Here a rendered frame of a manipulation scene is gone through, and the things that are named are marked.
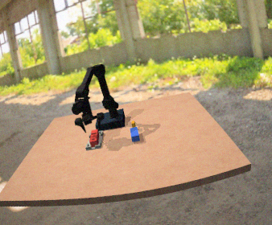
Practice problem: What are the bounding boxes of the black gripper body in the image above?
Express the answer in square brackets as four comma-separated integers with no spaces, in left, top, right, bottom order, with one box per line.
[75,108,105,125]

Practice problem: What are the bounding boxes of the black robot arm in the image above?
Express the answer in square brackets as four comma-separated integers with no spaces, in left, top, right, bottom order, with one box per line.
[72,64,119,125]

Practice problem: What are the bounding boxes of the red fuselage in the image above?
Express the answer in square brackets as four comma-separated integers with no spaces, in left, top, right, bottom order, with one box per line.
[89,129,99,147]

